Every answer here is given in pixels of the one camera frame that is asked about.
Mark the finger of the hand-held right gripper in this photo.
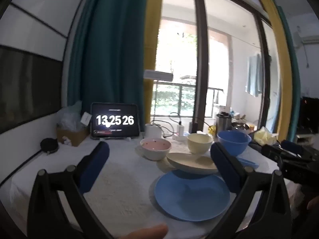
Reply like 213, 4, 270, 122
261, 144, 303, 163
281, 140, 312, 158

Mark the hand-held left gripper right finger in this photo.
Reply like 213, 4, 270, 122
210, 142, 293, 239

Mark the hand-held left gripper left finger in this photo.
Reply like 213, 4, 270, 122
27, 141, 117, 239

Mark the blue bowl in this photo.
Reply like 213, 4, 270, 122
217, 130, 252, 156

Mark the cream bowl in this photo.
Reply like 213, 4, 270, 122
187, 133, 214, 155

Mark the cream plate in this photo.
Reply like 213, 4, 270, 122
166, 152, 220, 175

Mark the blue plate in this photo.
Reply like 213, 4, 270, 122
154, 170, 231, 222

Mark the pink speckled bowl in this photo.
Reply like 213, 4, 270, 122
140, 137, 172, 161

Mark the person's right hand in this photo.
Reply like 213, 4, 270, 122
307, 195, 319, 211

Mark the person's left hand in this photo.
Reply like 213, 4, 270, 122
116, 223, 168, 239

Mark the yellow tissue pack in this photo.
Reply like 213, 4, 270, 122
253, 126, 278, 145

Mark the cardboard box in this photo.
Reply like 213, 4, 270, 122
56, 126, 91, 147

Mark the white textured tablecloth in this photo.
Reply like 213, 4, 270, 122
10, 132, 299, 239

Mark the black monitor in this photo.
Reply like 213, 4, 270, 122
299, 96, 319, 135

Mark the steel pot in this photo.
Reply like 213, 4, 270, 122
231, 122, 251, 133

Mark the steel tumbler with black lid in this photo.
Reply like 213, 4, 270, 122
216, 112, 232, 133

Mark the black tablet with clock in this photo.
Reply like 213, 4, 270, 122
90, 102, 140, 140

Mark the black round device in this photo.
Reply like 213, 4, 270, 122
40, 138, 59, 153

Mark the clear plastic bag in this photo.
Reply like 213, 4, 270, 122
56, 101, 84, 131

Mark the white cylindrical device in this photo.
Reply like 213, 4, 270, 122
145, 123, 163, 138

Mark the teal curtain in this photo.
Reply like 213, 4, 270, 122
67, 0, 150, 120
275, 5, 303, 142

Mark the light blue hanging towel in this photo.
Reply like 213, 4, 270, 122
245, 53, 262, 97

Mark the yellow curtain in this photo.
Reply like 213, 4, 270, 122
143, 0, 165, 132
255, 0, 291, 140

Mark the balcony railing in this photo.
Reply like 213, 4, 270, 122
155, 81, 222, 117

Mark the white desk lamp head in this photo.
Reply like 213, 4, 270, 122
144, 70, 174, 82

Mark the white air conditioner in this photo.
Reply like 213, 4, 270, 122
298, 27, 319, 46

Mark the black charging cable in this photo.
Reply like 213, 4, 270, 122
152, 113, 182, 137

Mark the dark sliding door frame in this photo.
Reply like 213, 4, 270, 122
159, 0, 275, 136

